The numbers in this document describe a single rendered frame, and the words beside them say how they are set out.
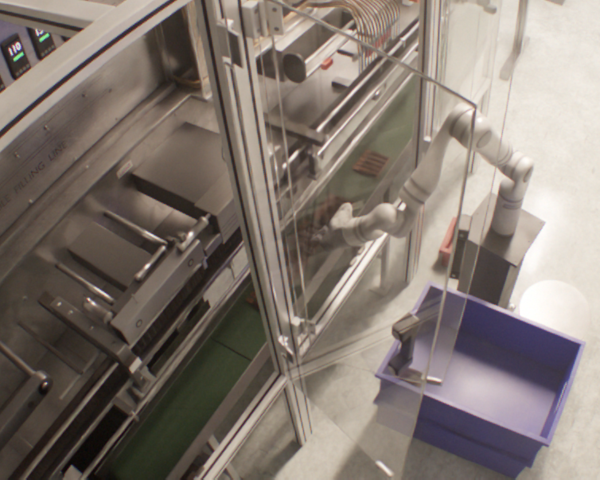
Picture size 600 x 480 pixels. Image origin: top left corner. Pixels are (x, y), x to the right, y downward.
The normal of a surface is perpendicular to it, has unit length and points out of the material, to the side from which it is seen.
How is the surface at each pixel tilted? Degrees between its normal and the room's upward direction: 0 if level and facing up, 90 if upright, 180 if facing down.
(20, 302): 90
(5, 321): 90
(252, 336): 2
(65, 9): 0
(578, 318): 0
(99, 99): 90
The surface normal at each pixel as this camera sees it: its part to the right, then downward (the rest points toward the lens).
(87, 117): 0.85, 0.37
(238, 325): -0.08, -0.61
